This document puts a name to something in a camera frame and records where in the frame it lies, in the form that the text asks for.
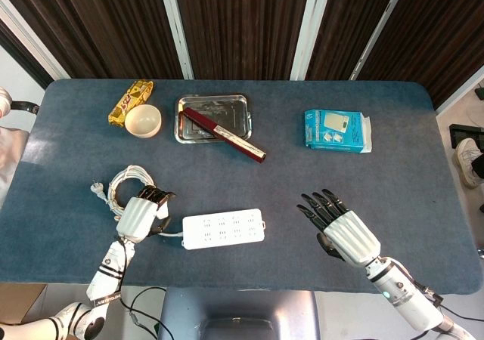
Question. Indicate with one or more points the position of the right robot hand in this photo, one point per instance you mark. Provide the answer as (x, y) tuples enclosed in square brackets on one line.
[(349, 238)]

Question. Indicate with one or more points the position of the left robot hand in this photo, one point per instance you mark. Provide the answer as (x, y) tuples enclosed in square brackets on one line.
[(136, 219)]

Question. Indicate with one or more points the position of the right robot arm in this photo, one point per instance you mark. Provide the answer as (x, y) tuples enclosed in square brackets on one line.
[(401, 291)]

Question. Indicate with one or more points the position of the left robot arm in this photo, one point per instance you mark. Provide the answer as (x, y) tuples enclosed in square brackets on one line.
[(107, 276)]

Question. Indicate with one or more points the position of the white power strip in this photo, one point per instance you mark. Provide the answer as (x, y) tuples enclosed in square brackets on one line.
[(223, 230)]

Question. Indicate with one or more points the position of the cream bowl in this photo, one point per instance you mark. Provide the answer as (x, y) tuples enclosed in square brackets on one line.
[(143, 122)]

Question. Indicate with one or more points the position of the blue cardboard scale box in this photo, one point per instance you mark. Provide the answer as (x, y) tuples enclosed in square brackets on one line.
[(332, 132)]

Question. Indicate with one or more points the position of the blue table cloth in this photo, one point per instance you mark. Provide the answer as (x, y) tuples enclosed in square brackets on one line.
[(242, 181)]

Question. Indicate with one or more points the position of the gold snack packet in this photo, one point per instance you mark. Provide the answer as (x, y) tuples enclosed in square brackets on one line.
[(132, 98)]

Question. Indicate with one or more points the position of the dark red long box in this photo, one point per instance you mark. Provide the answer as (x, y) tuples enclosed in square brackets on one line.
[(227, 136)]

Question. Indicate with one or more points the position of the grey robot torso base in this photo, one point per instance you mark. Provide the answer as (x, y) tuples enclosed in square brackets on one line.
[(242, 313)]

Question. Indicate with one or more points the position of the brown cardboard box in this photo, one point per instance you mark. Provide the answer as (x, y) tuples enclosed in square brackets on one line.
[(22, 302)]

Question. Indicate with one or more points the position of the white sneaker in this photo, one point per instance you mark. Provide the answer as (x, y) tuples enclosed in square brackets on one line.
[(469, 162)]

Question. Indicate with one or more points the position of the shiny metal tray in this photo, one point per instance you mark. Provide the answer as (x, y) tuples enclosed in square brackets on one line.
[(227, 109)]

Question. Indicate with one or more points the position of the black stand base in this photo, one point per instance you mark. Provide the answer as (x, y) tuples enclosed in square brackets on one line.
[(467, 131)]

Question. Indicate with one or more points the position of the dark screen panel white frame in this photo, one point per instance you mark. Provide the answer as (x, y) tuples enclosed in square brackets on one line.
[(351, 26), (246, 26), (435, 34), (94, 26)]

